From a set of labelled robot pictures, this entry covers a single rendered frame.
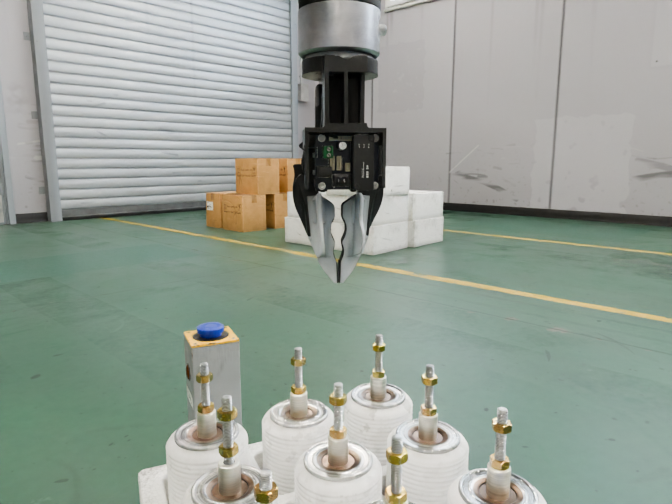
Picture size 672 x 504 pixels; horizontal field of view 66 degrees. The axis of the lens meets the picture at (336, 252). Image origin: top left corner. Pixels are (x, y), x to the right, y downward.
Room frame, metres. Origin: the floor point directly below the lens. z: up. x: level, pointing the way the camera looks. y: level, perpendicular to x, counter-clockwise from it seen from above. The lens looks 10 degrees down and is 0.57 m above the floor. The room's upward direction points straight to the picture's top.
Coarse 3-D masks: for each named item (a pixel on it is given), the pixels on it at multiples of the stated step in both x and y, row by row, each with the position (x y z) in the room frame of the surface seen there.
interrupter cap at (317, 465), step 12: (324, 444) 0.54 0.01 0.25; (348, 444) 0.54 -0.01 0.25; (360, 444) 0.54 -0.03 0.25; (312, 456) 0.52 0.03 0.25; (324, 456) 0.52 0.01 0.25; (348, 456) 0.52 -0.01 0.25; (360, 456) 0.52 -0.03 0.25; (312, 468) 0.50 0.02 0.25; (324, 468) 0.50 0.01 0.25; (336, 468) 0.50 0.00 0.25; (348, 468) 0.50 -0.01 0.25; (360, 468) 0.50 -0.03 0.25; (336, 480) 0.48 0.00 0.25; (348, 480) 0.48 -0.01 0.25
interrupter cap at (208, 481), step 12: (216, 468) 0.50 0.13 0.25; (252, 468) 0.50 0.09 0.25; (204, 480) 0.48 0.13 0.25; (216, 480) 0.48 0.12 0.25; (252, 480) 0.48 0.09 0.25; (192, 492) 0.46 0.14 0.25; (204, 492) 0.46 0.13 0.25; (216, 492) 0.46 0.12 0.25; (240, 492) 0.46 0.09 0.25; (252, 492) 0.46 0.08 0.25
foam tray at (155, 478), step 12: (252, 444) 0.67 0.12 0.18; (252, 456) 0.64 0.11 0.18; (156, 468) 0.61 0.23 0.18; (384, 468) 0.61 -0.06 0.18; (144, 480) 0.59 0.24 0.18; (156, 480) 0.59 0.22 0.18; (384, 480) 0.60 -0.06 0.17; (144, 492) 0.56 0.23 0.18; (156, 492) 0.56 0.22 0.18; (384, 492) 0.60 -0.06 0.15
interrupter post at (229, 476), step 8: (224, 464) 0.46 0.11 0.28; (232, 464) 0.46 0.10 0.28; (240, 464) 0.47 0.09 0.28; (224, 472) 0.46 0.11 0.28; (232, 472) 0.46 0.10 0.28; (240, 472) 0.47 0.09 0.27; (224, 480) 0.46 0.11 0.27; (232, 480) 0.46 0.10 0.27; (240, 480) 0.46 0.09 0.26; (224, 488) 0.46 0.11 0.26; (232, 488) 0.46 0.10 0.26; (240, 488) 0.46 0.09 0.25
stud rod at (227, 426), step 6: (228, 396) 0.47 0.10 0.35; (222, 402) 0.46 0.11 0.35; (228, 402) 0.46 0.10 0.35; (222, 408) 0.46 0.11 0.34; (228, 408) 0.46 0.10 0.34; (222, 426) 0.46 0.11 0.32; (228, 426) 0.46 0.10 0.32; (228, 432) 0.46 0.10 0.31; (228, 438) 0.46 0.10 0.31; (228, 444) 0.46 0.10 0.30; (228, 462) 0.46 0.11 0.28
